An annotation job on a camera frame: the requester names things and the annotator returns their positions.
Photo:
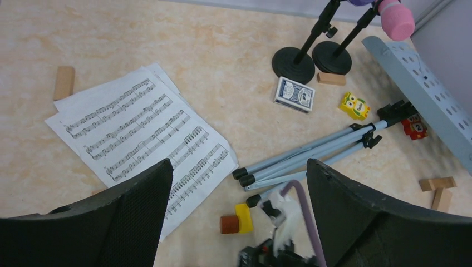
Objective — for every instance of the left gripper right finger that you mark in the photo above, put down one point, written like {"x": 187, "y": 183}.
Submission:
{"x": 360, "y": 226}

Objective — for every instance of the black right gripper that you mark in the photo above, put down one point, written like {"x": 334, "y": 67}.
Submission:
{"x": 263, "y": 255}

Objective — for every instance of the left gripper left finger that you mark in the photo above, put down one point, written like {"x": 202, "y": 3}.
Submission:
{"x": 120, "y": 226}

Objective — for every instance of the sheet music page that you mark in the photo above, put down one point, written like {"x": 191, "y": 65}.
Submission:
{"x": 155, "y": 68}
{"x": 134, "y": 122}

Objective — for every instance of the light blue music stand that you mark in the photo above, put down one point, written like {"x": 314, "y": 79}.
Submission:
{"x": 426, "y": 95}

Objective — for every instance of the black microphone stand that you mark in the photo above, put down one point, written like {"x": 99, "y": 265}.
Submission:
{"x": 331, "y": 57}
{"x": 294, "y": 63}

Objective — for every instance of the pink toy microphone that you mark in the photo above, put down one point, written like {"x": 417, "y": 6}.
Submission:
{"x": 396, "y": 20}

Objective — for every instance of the purple toy microphone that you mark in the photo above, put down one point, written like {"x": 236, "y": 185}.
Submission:
{"x": 359, "y": 3}

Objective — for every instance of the brown wooden cylinder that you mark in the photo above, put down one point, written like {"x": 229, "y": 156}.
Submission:
{"x": 229, "y": 224}

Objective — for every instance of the yellow wooden block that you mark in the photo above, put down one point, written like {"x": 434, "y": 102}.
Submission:
{"x": 242, "y": 211}

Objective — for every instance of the wooden block right side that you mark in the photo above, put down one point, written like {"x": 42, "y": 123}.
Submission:
{"x": 442, "y": 200}

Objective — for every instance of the red owl number block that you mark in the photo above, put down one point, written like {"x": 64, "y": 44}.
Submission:
{"x": 414, "y": 128}

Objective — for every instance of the yellow owl number block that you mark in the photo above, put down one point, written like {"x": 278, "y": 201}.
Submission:
{"x": 356, "y": 108}

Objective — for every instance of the blue playing card box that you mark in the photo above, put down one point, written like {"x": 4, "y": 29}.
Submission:
{"x": 294, "y": 95}

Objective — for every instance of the light wooden block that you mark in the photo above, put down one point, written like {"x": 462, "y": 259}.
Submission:
{"x": 331, "y": 79}

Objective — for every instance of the wooden block far left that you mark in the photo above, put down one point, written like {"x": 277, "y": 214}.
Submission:
{"x": 65, "y": 81}

